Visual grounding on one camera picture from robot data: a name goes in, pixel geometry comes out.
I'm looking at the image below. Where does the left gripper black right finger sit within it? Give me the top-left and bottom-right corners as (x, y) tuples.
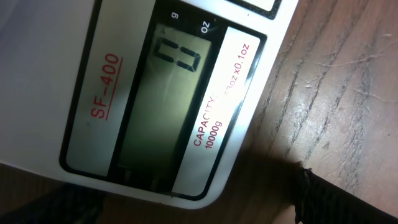
(294, 168), (397, 224)

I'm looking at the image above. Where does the white digital kitchen scale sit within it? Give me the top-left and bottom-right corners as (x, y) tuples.
(1, 1), (297, 209)

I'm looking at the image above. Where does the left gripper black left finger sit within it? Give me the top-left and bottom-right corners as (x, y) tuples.
(1, 184), (104, 224)

